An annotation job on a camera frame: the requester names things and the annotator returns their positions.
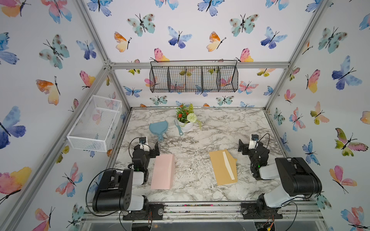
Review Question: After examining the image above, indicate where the white letter paper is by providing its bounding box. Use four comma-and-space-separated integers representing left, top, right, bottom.
223, 151, 235, 181

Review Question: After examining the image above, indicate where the brown kraft envelope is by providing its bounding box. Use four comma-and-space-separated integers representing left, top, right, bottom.
209, 149, 238, 186

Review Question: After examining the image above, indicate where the pink envelope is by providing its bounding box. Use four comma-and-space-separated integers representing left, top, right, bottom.
151, 154, 175, 190

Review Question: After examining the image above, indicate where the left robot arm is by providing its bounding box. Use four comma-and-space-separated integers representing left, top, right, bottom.
92, 142, 160, 213

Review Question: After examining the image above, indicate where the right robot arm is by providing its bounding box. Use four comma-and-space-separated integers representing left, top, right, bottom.
238, 140, 322, 209

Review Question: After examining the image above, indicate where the blue dustpan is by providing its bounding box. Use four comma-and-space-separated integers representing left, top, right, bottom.
149, 120, 168, 142

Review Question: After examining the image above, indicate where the blue hand brush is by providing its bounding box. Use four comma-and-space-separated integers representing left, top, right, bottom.
174, 119, 184, 136

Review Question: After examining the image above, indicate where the potted artificial flower plant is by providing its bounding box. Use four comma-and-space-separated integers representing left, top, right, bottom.
175, 104, 202, 132

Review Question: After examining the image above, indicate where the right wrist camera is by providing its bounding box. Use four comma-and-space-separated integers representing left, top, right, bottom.
249, 134, 259, 149

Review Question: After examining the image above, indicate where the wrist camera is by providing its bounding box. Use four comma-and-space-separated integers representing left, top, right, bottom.
139, 137, 150, 151
249, 134, 259, 149

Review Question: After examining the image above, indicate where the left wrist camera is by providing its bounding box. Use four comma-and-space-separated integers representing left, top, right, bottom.
139, 137, 150, 151

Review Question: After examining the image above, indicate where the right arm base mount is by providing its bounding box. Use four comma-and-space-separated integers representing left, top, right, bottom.
241, 202, 283, 219

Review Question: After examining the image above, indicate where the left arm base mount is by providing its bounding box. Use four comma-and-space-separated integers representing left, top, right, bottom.
120, 203, 164, 221

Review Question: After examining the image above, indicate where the white mesh wall basket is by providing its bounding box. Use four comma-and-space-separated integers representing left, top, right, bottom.
67, 95, 122, 152

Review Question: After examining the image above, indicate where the black wire wall basket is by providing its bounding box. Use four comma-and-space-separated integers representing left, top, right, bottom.
147, 60, 239, 94

